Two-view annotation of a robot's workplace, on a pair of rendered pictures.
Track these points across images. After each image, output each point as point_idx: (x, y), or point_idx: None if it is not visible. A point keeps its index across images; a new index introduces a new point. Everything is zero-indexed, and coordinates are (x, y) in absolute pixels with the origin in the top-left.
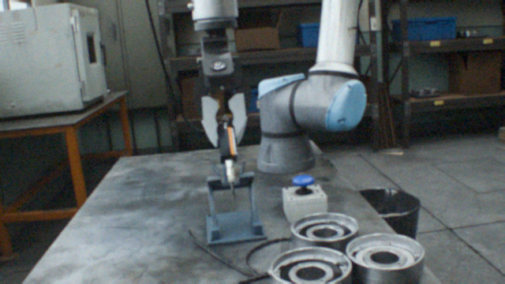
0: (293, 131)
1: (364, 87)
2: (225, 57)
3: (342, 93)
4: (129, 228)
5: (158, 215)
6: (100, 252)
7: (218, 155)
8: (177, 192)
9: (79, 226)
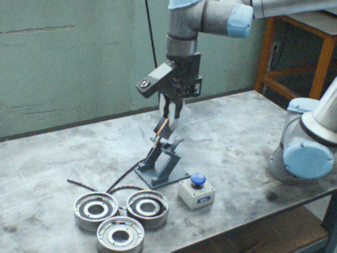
0: None
1: (327, 155)
2: (154, 80)
3: (292, 146)
4: (142, 136)
5: (165, 140)
6: (111, 137)
7: None
8: (204, 136)
9: (136, 119)
